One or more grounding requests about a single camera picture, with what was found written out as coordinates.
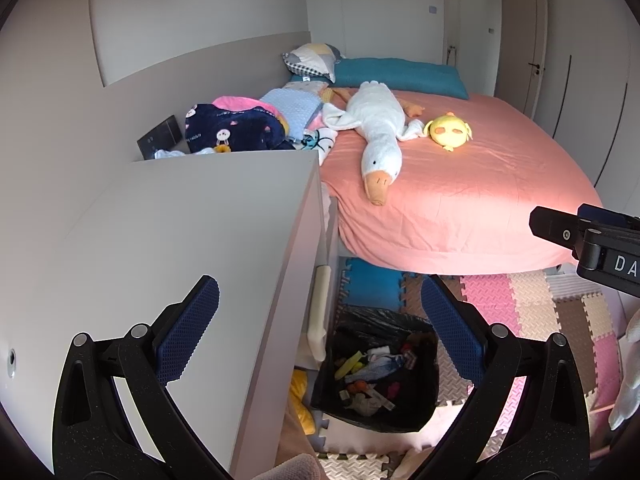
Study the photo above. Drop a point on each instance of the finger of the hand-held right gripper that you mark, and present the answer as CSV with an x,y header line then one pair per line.
x,y
555,225
610,217

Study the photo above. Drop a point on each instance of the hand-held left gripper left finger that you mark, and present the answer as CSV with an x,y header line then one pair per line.
x,y
187,330

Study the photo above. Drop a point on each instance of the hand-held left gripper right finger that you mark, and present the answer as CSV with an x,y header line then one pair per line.
x,y
450,330

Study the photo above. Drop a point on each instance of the black trash bin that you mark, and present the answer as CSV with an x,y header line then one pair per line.
x,y
415,400

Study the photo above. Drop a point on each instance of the pink dinosaur toy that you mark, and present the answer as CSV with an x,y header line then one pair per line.
x,y
394,389

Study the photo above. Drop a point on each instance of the white plush toy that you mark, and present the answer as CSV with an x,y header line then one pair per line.
x,y
367,405

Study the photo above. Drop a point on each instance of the pink bed cover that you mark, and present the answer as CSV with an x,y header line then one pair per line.
x,y
475,200

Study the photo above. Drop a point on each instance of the foam puzzle floor mats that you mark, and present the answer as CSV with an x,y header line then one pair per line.
x,y
540,310

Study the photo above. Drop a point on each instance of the cream foam edge guard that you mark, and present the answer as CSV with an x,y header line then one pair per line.
x,y
320,310

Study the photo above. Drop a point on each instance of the yellow cloth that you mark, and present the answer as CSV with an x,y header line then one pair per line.
x,y
300,400

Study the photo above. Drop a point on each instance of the yellow chick plush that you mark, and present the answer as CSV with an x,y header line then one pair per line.
x,y
450,132

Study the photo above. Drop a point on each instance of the small white cloth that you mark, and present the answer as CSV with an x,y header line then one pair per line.
x,y
170,153

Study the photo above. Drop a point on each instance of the navy printed blanket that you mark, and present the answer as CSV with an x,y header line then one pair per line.
x,y
235,130

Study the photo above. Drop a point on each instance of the white goose plush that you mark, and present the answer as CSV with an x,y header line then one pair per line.
x,y
375,125

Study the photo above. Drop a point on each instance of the teal pillow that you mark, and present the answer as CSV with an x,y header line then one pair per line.
x,y
410,75

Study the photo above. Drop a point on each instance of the white door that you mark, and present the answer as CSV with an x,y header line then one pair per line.
x,y
472,30

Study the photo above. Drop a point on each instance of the white cartoon printed cloth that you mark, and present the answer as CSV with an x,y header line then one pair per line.
x,y
320,139

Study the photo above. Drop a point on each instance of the pink cloth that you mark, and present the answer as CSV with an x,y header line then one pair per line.
x,y
240,102

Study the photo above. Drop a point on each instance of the light blue blanket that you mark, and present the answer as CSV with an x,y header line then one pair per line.
x,y
295,110

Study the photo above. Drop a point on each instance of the patchwork pillow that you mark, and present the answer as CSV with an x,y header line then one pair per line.
x,y
312,60

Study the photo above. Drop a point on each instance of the black wall switch panel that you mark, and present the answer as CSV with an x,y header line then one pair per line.
x,y
160,137

